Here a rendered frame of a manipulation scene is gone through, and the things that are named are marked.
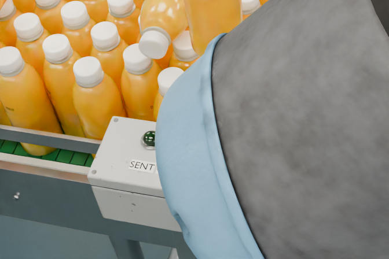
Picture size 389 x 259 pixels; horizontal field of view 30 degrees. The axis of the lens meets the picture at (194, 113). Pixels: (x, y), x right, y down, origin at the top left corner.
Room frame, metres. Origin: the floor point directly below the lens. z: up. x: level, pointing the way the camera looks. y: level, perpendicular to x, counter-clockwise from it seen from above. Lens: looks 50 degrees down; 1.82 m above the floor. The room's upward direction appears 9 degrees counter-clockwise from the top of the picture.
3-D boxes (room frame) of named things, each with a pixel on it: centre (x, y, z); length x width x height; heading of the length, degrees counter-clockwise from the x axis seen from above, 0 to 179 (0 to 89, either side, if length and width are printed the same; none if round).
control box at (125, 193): (0.54, 0.03, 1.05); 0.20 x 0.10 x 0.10; 68
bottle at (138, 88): (0.73, 0.07, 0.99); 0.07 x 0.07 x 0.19
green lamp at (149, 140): (0.57, 0.06, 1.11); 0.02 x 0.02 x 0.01
